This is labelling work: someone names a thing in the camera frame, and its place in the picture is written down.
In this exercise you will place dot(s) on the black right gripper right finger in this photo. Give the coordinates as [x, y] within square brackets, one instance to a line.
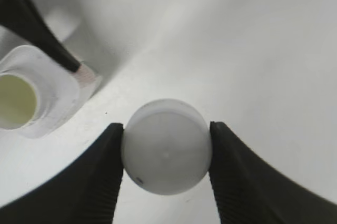
[248, 190]

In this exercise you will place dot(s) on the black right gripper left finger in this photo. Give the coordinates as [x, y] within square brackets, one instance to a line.
[84, 192]

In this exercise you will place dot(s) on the white strawberry yogurt drink bottle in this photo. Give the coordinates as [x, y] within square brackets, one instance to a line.
[38, 95]

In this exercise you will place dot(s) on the white plastic bottle cap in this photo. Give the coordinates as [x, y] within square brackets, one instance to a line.
[166, 147]

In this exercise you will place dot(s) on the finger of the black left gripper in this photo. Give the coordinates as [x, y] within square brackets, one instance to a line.
[22, 18]

